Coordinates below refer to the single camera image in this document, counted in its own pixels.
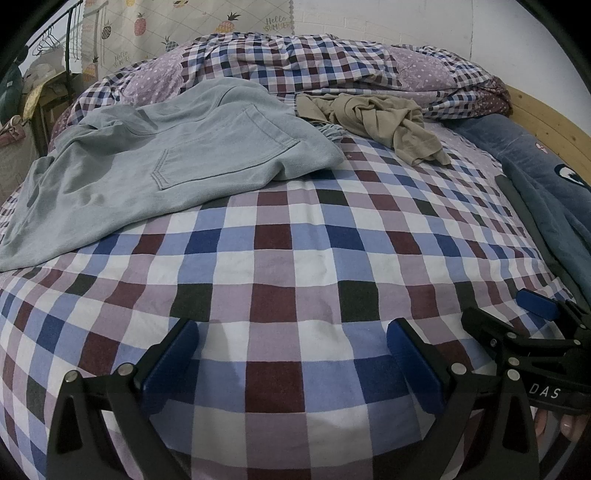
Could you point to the dark green bag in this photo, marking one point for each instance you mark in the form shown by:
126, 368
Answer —
9, 87

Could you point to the checkered quilt with lavender patches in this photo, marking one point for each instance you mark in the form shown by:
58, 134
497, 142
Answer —
323, 60

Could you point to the checkered bed sheet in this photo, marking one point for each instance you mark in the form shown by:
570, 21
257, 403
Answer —
277, 277

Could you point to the blue plush blanket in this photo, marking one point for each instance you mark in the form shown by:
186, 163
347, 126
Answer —
545, 207

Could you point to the pineapple print curtain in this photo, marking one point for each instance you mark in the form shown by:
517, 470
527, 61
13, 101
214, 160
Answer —
184, 27

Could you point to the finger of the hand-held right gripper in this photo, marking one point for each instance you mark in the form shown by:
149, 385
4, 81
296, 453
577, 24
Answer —
538, 303
489, 327

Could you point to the beige crumpled garment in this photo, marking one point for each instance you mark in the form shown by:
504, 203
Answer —
369, 120

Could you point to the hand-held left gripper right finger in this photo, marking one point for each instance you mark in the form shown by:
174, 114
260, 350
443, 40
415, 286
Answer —
411, 369

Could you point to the wooden bed frame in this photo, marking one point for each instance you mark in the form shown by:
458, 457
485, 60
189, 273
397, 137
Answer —
554, 115

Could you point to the pink bag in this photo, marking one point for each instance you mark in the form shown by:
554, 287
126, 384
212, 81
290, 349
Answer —
11, 131

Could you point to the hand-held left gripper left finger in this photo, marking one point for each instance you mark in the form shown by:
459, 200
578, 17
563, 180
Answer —
168, 364

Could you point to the person's right hand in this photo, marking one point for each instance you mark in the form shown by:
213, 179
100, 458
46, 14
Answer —
570, 427

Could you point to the beige cloth bag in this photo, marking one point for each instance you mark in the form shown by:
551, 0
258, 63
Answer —
39, 74

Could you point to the light grey pants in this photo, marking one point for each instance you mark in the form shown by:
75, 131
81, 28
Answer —
161, 152

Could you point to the black metal clothes rack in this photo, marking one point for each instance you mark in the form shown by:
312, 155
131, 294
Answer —
68, 46

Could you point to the brown wooden shelf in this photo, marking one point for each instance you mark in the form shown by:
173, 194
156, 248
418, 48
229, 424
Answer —
46, 120

